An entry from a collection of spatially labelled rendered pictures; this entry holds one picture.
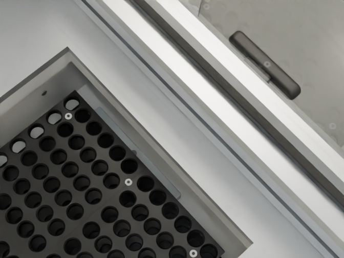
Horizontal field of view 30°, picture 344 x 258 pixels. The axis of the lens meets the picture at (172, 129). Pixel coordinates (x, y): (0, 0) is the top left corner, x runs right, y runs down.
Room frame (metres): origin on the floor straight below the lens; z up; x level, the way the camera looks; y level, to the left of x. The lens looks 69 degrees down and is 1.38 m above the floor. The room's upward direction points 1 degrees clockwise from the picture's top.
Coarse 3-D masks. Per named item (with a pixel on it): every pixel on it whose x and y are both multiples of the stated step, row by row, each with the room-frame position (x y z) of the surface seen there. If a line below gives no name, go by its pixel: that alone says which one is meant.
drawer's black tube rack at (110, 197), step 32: (32, 128) 0.18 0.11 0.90; (64, 128) 0.19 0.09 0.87; (96, 128) 0.19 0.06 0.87; (32, 160) 0.16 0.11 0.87; (64, 160) 0.16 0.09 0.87; (96, 160) 0.15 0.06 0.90; (0, 192) 0.13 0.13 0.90; (32, 192) 0.13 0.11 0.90; (64, 192) 0.13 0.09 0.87; (96, 192) 0.14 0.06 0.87; (128, 192) 0.13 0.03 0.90; (160, 192) 0.14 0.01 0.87; (0, 224) 0.10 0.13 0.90; (32, 224) 0.10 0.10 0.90; (64, 224) 0.10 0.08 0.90; (96, 224) 0.10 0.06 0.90; (128, 224) 0.10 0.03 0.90; (160, 224) 0.10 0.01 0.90; (0, 256) 0.08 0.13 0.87; (32, 256) 0.08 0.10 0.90; (64, 256) 0.08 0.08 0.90; (96, 256) 0.08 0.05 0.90; (128, 256) 0.08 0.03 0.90; (160, 256) 0.08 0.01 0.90; (192, 256) 0.08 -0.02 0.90
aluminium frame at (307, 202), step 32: (96, 0) 0.24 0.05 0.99; (128, 0) 0.24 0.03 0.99; (128, 32) 0.22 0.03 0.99; (160, 32) 0.22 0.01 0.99; (160, 64) 0.19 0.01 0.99; (192, 64) 0.19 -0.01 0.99; (192, 96) 0.17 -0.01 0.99; (224, 96) 0.17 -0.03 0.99; (224, 128) 0.15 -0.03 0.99; (256, 128) 0.15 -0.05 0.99; (256, 160) 0.13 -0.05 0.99; (288, 160) 0.13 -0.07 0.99; (288, 192) 0.11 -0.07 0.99; (320, 192) 0.11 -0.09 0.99; (320, 224) 0.09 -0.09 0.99
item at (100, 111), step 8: (96, 112) 0.21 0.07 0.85; (104, 112) 0.22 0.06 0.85; (104, 120) 0.21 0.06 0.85; (112, 120) 0.21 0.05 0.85; (112, 128) 0.20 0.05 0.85; (120, 128) 0.20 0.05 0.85; (120, 136) 0.19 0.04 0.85; (128, 144) 0.19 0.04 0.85; (136, 152) 0.18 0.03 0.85; (144, 160) 0.17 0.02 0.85; (152, 168) 0.16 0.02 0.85; (160, 176) 0.16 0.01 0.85; (168, 184) 0.15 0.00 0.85; (176, 192) 0.14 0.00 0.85
